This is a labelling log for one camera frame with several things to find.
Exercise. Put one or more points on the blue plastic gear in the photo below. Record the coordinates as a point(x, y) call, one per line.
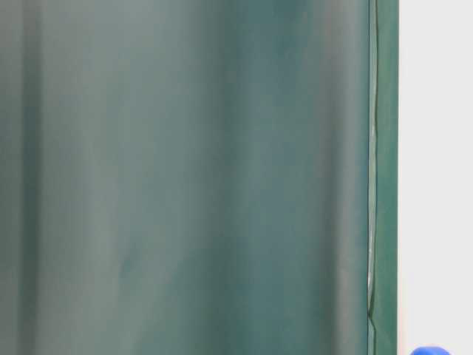
point(430, 350)

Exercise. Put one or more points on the green cloth table cover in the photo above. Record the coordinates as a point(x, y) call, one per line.
point(199, 177)

